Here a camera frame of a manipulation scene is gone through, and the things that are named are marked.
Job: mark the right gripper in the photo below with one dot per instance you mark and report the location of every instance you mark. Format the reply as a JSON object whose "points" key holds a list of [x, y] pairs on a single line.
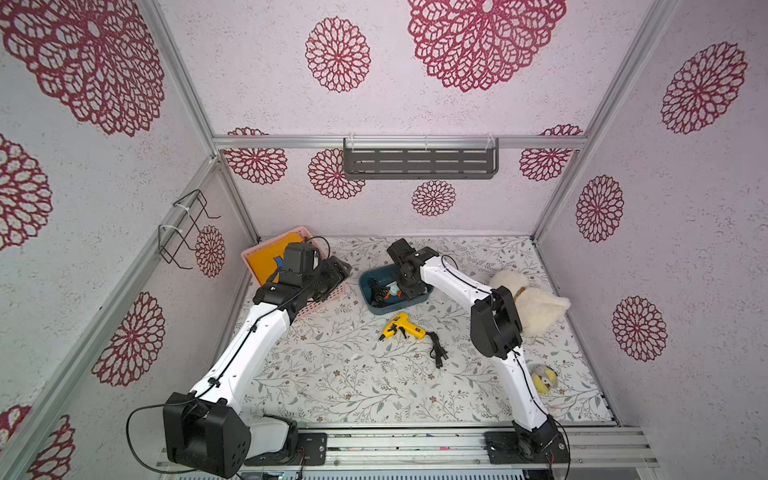
{"points": [[410, 285]]}

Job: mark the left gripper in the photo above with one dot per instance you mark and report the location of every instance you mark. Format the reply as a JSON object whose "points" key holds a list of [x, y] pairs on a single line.
{"points": [[335, 272]]}

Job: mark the orange hot glue gun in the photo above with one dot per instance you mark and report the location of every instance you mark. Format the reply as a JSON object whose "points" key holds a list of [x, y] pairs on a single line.
{"points": [[391, 291]]}

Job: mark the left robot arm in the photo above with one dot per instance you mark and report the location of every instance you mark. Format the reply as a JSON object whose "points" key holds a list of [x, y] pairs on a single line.
{"points": [[203, 428]]}

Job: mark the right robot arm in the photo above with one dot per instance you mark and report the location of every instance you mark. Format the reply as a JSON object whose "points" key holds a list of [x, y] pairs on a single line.
{"points": [[496, 333]]}

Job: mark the teal plastic storage box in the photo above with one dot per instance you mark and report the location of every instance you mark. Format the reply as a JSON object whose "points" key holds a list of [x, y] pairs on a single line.
{"points": [[381, 293]]}

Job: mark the yellow hot glue gun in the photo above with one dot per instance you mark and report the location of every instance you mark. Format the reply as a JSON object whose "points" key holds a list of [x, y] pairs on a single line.
{"points": [[401, 323]]}

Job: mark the yellow cartoon cloth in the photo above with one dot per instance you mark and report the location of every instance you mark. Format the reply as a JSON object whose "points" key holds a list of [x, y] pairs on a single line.
{"points": [[264, 259]]}

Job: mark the pink perforated basket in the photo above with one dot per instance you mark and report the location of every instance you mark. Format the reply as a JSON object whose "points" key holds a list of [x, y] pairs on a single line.
{"points": [[264, 292]]}

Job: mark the white plush dog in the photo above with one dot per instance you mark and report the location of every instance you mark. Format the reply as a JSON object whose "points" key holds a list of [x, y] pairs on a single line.
{"points": [[538, 310]]}

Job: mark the grey wall shelf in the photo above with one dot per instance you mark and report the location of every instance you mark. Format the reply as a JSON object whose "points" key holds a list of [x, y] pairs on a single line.
{"points": [[420, 163]]}

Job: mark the black wire wall rack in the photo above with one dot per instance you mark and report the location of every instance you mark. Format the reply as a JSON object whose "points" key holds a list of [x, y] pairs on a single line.
{"points": [[172, 238]]}

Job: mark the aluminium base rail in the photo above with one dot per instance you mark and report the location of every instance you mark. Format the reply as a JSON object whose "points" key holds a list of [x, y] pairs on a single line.
{"points": [[482, 447]]}

